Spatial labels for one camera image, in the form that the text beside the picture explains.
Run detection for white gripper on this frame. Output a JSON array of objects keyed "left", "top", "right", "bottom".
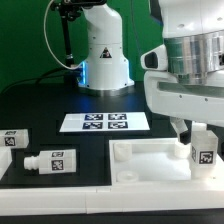
[{"left": 144, "top": 70, "right": 224, "bottom": 144}]

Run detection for white square tabletop tray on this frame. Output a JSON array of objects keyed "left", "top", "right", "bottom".
[{"left": 109, "top": 138, "right": 224, "bottom": 185}]

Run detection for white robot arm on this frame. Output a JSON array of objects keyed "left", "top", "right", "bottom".
[{"left": 84, "top": 0, "right": 224, "bottom": 127}]

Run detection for white sheet with tags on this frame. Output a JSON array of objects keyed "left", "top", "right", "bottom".
[{"left": 60, "top": 112, "right": 150, "bottom": 133}]

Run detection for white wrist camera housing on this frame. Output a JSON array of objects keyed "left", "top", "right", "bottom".
[{"left": 140, "top": 44, "right": 168, "bottom": 71}]

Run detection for black cables on table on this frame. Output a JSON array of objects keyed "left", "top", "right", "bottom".
[{"left": 0, "top": 67, "right": 81, "bottom": 95}]

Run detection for white cable loop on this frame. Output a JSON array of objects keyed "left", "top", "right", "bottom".
[{"left": 43, "top": 0, "right": 84, "bottom": 71}]

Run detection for white front fence rail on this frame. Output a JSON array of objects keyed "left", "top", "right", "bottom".
[{"left": 0, "top": 180, "right": 224, "bottom": 216}]

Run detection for white fence rail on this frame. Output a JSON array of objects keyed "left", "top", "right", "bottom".
[
  {"left": 0, "top": 180, "right": 224, "bottom": 216},
  {"left": 0, "top": 147, "right": 12, "bottom": 180}
]

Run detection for black camera stand pole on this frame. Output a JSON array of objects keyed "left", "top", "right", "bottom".
[{"left": 50, "top": 0, "right": 81, "bottom": 88}]

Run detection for white left fence rail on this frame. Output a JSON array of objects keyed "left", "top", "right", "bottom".
[{"left": 0, "top": 147, "right": 12, "bottom": 180}]

